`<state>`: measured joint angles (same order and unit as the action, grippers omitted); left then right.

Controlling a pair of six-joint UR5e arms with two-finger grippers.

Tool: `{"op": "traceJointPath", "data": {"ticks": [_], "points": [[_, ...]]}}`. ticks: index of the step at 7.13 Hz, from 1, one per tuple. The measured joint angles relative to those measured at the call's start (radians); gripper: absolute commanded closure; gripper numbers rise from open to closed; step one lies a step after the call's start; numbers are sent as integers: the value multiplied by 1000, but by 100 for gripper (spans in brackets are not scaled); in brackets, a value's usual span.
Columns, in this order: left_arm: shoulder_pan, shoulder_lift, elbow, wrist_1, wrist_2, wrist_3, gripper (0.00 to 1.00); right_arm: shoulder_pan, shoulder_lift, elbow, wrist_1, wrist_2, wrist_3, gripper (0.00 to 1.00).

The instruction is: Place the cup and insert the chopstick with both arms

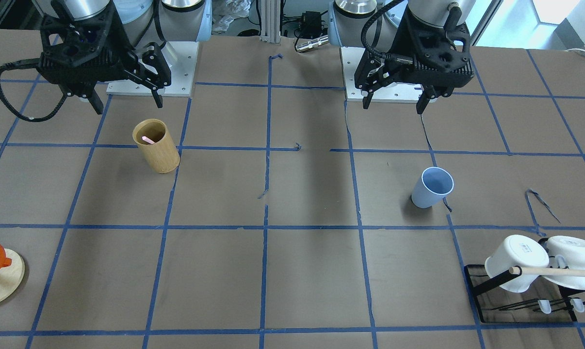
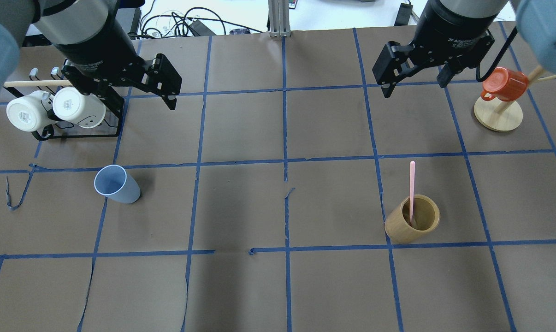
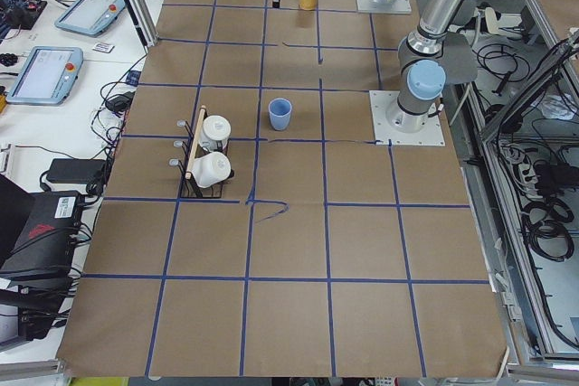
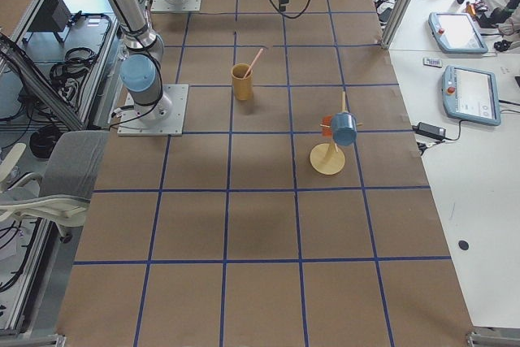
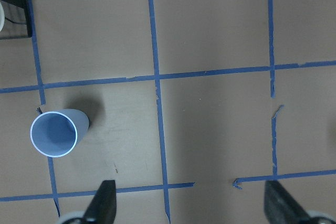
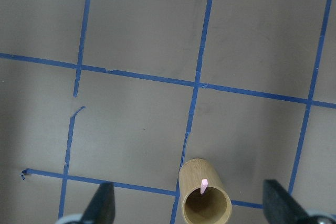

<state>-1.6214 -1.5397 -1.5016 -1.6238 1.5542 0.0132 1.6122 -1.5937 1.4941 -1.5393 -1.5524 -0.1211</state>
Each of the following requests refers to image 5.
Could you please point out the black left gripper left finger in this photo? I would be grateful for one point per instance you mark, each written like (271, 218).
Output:
(103, 206)

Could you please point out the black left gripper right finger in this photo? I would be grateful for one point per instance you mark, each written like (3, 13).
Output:
(279, 205)

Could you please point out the light blue plastic cup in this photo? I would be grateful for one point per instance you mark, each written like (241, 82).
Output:
(56, 133)

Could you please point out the white mug near rack end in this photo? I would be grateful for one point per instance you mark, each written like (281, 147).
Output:
(2, 17)

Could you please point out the black wire mug rack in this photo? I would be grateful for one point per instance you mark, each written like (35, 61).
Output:
(17, 20)

